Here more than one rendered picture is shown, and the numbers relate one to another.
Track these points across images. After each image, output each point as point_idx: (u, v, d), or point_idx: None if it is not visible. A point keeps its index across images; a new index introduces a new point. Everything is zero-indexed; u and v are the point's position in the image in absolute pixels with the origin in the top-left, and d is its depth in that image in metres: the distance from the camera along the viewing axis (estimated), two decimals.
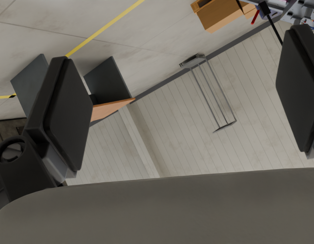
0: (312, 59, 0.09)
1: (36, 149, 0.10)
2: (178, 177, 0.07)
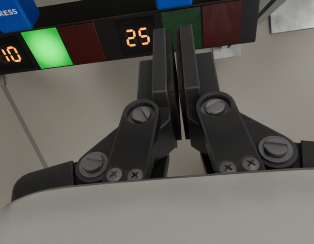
0: (182, 55, 0.11)
1: (158, 113, 0.10)
2: (178, 177, 0.07)
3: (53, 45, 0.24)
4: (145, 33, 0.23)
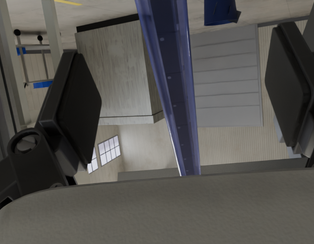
0: (297, 55, 0.10)
1: (49, 141, 0.10)
2: (178, 177, 0.07)
3: None
4: None
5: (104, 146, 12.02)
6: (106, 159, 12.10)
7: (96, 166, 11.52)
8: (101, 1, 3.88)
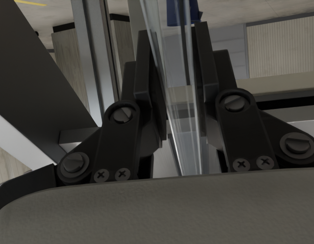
0: (199, 52, 0.11)
1: (140, 114, 0.10)
2: (178, 177, 0.07)
3: None
4: None
5: None
6: None
7: None
8: (65, 2, 3.83)
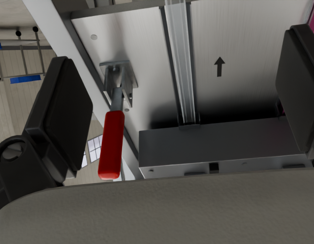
0: (312, 59, 0.09)
1: (36, 149, 0.10)
2: (178, 177, 0.07)
3: None
4: None
5: (94, 143, 12.04)
6: (96, 155, 12.11)
7: (85, 163, 11.53)
8: None
